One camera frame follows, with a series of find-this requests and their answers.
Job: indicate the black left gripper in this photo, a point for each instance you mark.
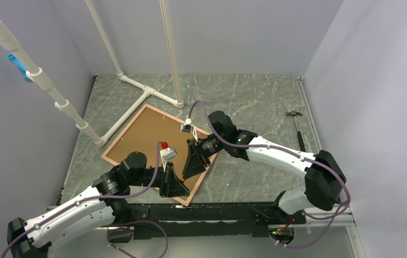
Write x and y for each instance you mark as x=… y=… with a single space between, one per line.
x=169 y=186

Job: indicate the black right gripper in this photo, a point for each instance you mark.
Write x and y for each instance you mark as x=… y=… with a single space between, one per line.
x=194 y=165

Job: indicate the pink wooden picture frame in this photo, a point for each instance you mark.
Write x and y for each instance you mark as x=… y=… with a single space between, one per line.
x=146 y=139

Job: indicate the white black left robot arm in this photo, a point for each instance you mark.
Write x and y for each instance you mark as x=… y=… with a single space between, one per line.
x=103 y=203

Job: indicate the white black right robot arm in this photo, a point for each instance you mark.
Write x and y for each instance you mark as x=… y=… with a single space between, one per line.
x=249 y=146

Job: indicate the blue pipe peg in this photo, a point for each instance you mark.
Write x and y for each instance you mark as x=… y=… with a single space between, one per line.
x=22 y=69

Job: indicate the white pvc pipe stand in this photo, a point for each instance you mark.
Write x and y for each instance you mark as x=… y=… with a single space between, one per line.
x=38 y=75

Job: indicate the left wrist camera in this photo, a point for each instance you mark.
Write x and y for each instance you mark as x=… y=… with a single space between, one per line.
x=167 y=153

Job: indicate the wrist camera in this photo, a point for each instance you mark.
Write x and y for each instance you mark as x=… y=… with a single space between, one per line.
x=167 y=153
x=188 y=127

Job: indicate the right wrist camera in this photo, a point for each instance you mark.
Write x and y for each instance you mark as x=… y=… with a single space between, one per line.
x=188 y=127

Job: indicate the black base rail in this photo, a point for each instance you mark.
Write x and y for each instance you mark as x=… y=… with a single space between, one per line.
x=257 y=219

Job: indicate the black handled claw hammer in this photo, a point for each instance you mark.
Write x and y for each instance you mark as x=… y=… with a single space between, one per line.
x=295 y=115

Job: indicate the aluminium side rail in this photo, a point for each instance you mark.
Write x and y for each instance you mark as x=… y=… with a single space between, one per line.
x=325 y=180

